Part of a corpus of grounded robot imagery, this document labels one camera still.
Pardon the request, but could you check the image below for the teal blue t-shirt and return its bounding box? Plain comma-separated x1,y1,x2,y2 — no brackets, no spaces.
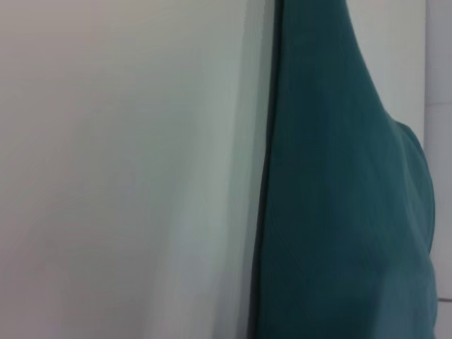
249,0,439,339

